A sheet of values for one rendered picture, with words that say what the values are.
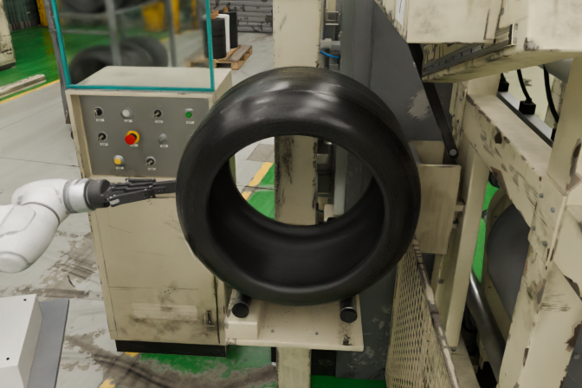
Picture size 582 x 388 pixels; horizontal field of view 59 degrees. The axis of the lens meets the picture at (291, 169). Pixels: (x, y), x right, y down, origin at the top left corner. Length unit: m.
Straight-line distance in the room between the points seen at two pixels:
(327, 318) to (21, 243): 0.81
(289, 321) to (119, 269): 1.05
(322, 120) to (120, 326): 1.70
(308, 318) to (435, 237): 0.45
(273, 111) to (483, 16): 0.48
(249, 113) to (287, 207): 0.57
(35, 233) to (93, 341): 1.48
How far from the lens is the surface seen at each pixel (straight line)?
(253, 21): 10.85
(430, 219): 1.58
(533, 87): 4.69
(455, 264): 1.71
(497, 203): 1.90
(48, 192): 1.43
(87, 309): 2.98
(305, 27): 1.43
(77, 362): 2.69
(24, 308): 1.80
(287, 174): 1.56
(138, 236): 2.22
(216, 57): 7.75
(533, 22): 0.74
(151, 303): 2.41
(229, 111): 1.14
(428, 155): 1.69
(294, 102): 1.10
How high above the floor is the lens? 1.78
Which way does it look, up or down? 24 degrees down
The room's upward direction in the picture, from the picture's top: straight up
